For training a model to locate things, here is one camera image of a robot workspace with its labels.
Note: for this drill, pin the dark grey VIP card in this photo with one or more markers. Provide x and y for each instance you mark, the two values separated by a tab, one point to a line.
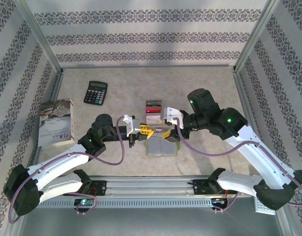
158	129

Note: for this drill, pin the aluminium frame post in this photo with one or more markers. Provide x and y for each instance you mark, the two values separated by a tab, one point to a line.
40	37
256	37

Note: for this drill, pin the red card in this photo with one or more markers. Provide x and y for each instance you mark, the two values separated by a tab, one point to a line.
154	109

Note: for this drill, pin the gold scientific calculator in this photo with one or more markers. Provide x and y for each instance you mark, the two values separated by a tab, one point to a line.
263	210

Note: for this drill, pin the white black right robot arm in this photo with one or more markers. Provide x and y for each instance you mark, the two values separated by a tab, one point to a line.
263	159

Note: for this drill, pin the black desktop calculator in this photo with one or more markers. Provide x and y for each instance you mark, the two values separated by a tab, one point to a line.
95	93

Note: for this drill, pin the white paperback book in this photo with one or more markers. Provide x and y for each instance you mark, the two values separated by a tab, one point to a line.
55	115

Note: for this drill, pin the aluminium side rail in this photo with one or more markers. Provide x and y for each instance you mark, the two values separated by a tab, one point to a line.
245	98
56	86

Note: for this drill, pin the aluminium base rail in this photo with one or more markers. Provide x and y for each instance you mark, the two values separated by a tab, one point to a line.
150	186

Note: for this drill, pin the white card with pink pattern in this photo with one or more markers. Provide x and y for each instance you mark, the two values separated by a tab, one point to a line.
153	119

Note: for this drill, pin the clear plastic card case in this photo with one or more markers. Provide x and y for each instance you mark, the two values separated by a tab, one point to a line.
163	147

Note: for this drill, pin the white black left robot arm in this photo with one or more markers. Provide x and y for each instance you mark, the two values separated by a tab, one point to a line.
57	166

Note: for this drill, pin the aluminium cross rail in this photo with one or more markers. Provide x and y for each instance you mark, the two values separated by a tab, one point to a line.
150	66

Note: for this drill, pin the small controller board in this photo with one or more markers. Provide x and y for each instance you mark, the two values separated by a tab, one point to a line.
83	202
218	201

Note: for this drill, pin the grey sheet metal panel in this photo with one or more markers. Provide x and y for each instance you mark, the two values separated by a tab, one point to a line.
150	223

